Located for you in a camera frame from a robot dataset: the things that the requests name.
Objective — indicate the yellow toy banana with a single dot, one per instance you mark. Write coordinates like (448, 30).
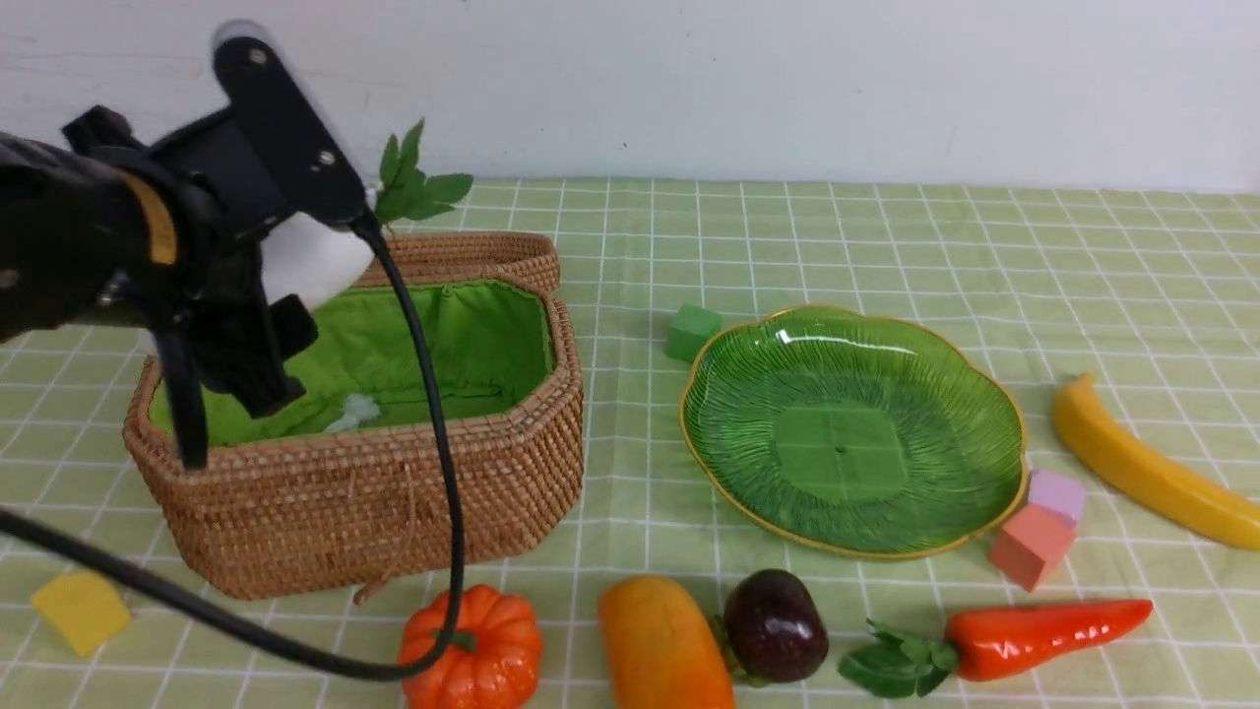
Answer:
(1085, 428)

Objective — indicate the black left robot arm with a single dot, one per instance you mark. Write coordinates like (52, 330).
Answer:
(165, 237)

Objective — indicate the orange toy mango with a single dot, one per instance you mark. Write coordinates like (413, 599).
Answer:
(659, 648)

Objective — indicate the green checkered tablecloth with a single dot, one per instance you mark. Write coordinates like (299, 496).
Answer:
(1153, 292)

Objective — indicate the yellow foam cube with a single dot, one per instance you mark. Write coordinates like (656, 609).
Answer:
(84, 609)

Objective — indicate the woven rattan basket lid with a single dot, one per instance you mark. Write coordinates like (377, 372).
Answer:
(447, 256)

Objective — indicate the woven rattan basket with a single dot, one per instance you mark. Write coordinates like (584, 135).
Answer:
(308, 514)

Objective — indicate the white toy radish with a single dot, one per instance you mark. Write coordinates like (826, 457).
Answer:
(315, 263)

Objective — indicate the green glass leaf plate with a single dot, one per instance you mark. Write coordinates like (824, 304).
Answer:
(870, 437)

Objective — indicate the orange toy pumpkin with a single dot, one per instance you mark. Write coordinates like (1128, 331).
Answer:
(493, 661)

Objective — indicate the dark purple toy mangosteen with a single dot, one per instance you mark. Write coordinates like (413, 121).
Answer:
(770, 631)

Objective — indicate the green foam cube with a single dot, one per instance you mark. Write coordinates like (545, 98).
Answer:
(689, 330)

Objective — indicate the pink foam cube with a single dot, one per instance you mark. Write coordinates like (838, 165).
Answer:
(1063, 497)

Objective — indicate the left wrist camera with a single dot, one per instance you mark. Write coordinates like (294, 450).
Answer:
(285, 127)

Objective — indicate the red toy carrot with leaves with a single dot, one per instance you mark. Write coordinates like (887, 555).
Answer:
(982, 645)

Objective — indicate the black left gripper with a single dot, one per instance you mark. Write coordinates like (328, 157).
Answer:
(225, 205)

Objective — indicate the salmon foam cube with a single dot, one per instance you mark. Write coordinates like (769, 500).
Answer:
(1031, 544)

